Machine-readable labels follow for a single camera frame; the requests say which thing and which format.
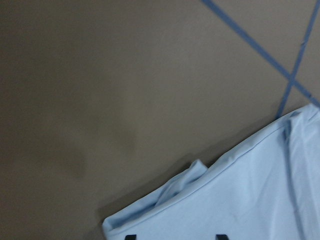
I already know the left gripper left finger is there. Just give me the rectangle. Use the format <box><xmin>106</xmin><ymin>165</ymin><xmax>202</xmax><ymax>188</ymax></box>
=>
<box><xmin>124</xmin><ymin>234</ymin><xmax>137</xmax><ymax>240</ymax></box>

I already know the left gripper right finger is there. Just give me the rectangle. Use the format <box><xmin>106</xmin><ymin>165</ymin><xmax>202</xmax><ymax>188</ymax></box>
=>
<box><xmin>215</xmin><ymin>234</ymin><xmax>229</xmax><ymax>240</ymax></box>

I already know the light blue t-shirt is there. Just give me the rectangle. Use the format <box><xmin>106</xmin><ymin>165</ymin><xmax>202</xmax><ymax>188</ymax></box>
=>
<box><xmin>102</xmin><ymin>104</ymin><xmax>320</xmax><ymax>240</ymax></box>

